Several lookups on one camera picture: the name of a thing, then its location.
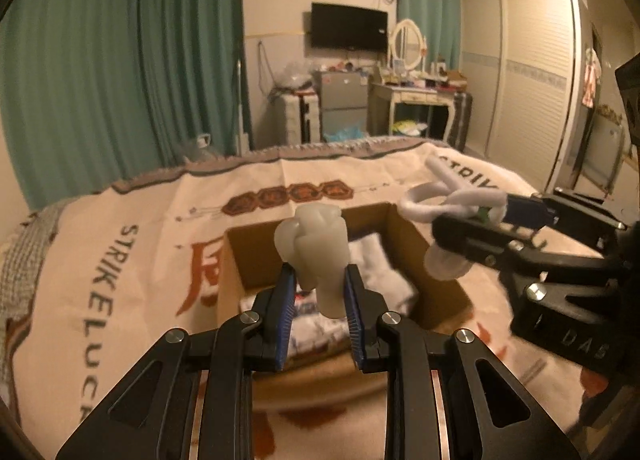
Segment wide green curtain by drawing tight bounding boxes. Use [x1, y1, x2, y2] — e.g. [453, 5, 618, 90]
[0, 0, 245, 213]

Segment grey checkered blanket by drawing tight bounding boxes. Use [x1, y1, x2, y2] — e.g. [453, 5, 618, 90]
[0, 204, 63, 393]

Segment hanging pink clothes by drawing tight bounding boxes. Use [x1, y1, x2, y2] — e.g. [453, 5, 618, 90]
[581, 46, 601, 109]

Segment clutter of small cosmetics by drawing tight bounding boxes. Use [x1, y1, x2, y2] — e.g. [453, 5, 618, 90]
[372, 58, 469, 92]

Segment white oval vanity mirror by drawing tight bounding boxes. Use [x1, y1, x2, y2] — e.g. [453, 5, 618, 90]
[388, 18, 426, 75]

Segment white squishy toy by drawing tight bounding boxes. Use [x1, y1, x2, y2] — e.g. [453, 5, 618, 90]
[274, 205, 349, 319]

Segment blue plastic bag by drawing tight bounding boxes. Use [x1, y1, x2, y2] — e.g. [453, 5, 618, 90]
[324, 125, 367, 144]

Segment cardboard box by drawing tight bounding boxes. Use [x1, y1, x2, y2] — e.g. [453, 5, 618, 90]
[214, 202, 475, 382]

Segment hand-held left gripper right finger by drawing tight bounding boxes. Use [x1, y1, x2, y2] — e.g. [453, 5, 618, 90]
[342, 264, 584, 460]

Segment white ornate furniture piece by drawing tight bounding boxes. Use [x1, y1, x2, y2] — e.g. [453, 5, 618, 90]
[574, 107, 630, 193]

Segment silver mini fridge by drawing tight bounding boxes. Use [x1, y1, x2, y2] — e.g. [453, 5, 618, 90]
[313, 70, 370, 141]

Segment black wall television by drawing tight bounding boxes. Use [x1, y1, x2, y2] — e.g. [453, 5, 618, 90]
[310, 2, 389, 53]

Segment white mop pole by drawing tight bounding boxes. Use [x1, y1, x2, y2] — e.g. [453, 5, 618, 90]
[234, 58, 251, 157]

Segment white dressing table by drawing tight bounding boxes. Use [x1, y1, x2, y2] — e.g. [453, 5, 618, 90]
[369, 81, 460, 141]

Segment white sliding wardrobe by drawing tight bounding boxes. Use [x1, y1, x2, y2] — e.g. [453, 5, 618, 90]
[458, 0, 584, 191]

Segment narrow green curtain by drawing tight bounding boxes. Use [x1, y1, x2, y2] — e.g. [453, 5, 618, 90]
[394, 0, 462, 76]

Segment clear plastic jug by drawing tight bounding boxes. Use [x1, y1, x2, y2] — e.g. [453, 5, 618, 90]
[186, 133, 217, 163]

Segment cream printed blanket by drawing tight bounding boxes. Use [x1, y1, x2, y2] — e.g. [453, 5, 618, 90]
[0, 136, 616, 460]

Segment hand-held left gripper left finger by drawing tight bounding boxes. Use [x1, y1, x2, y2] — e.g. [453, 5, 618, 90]
[55, 264, 301, 460]

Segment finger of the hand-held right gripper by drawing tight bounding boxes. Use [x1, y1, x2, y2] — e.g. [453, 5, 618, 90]
[431, 214, 622, 291]
[504, 191, 627, 241]

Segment clear plastic bag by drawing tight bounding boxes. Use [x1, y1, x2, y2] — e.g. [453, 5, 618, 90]
[272, 58, 316, 93]

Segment dark suitcase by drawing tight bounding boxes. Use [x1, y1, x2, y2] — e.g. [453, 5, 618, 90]
[451, 92, 474, 149]

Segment white printed cloth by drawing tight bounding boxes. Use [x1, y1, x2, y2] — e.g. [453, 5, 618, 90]
[239, 234, 420, 353]

